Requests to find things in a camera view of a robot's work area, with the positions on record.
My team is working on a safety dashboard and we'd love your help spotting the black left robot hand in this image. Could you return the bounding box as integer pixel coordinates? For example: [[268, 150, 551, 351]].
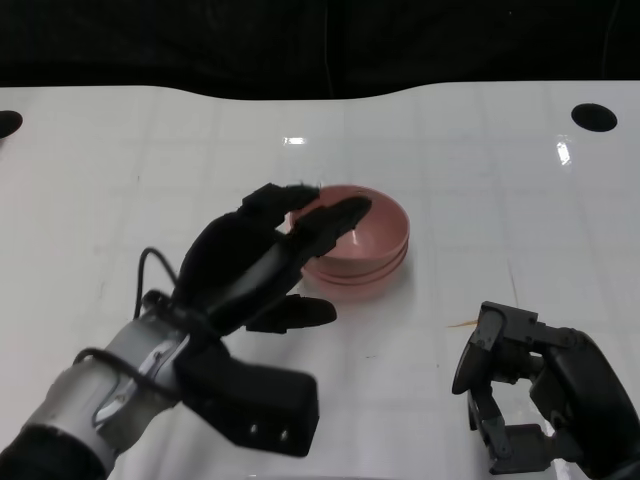
[[172, 183, 374, 335]]

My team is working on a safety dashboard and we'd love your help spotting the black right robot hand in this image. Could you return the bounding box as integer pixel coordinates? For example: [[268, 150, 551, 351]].
[[451, 300, 640, 476]]

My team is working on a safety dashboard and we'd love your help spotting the pink plastic bowl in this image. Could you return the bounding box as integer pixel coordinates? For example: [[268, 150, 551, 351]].
[[302, 259, 409, 302], [289, 184, 413, 264], [299, 242, 412, 281]]

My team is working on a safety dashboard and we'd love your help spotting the black backdrop curtain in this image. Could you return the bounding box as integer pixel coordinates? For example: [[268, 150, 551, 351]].
[[0, 0, 640, 101]]

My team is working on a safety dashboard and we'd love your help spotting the left arm looping black cable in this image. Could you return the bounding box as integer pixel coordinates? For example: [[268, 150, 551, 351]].
[[133, 247, 182, 321]]

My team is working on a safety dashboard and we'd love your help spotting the left forearm wrapping black cable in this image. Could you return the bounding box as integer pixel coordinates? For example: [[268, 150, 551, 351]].
[[73, 347, 186, 401]]

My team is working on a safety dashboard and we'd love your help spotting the black table cable hole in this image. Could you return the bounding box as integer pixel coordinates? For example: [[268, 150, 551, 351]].
[[0, 110, 25, 140], [570, 103, 618, 133]]

